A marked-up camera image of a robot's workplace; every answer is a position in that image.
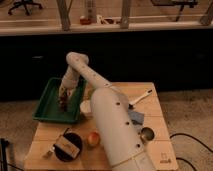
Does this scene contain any green plastic tray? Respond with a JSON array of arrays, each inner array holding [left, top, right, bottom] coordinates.
[[33, 77, 86, 124]]

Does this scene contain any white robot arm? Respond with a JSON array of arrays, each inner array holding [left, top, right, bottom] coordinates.
[[58, 52, 157, 171]]

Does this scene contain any white cup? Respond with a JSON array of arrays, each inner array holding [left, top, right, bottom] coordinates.
[[80, 100, 92, 117]]

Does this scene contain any office chair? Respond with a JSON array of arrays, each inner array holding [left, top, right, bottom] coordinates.
[[8, 0, 43, 16]]

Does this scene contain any metal cup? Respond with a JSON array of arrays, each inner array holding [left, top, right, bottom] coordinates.
[[140, 127, 155, 144]]

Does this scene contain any black bowl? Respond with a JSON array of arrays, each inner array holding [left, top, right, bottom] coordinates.
[[54, 133, 83, 162]]

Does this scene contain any wooden block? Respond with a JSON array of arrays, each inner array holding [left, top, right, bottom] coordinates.
[[55, 136, 80, 158]]

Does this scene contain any orange fruit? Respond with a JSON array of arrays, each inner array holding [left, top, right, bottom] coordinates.
[[87, 132, 100, 147]]

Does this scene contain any red object on shelf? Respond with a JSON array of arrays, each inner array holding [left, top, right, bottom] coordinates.
[[79, 16, 92, 25]]

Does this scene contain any white handled brush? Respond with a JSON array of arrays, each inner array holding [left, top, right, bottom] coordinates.
[[129, 90, 152, 109]]

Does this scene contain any dark red grape bunch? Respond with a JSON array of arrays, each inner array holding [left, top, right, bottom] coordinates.
[[58, 95, 68, 111]]

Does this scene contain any black floor cable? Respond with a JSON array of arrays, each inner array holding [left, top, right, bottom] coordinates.
[[169, 132, 213, 171]]

